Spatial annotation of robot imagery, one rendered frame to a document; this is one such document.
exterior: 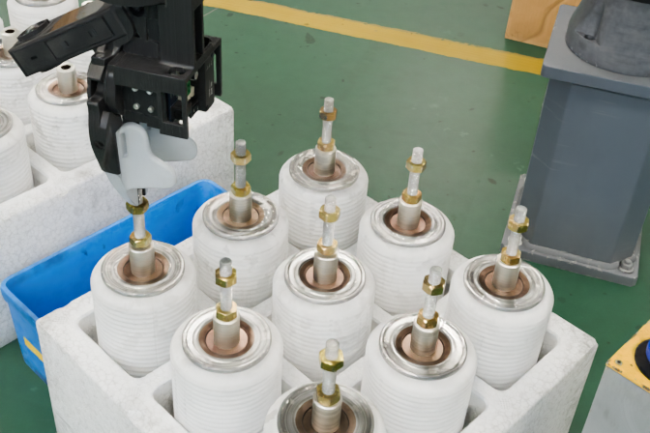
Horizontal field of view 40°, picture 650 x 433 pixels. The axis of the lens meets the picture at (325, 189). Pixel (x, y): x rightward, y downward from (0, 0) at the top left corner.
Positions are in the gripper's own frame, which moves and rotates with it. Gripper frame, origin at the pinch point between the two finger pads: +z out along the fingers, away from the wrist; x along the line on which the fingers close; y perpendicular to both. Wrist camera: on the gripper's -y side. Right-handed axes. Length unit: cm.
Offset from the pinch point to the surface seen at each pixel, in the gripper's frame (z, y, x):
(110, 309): 10.8, -0.5, -4.6
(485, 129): 35, 25, 75
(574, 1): 24, 35, 109
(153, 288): 9.2, 2.6, -2.3
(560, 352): 16.7, 39.2, 9.7
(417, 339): 7.8, 26.4, -1.8
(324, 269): 7.6, 16.7, 3.7
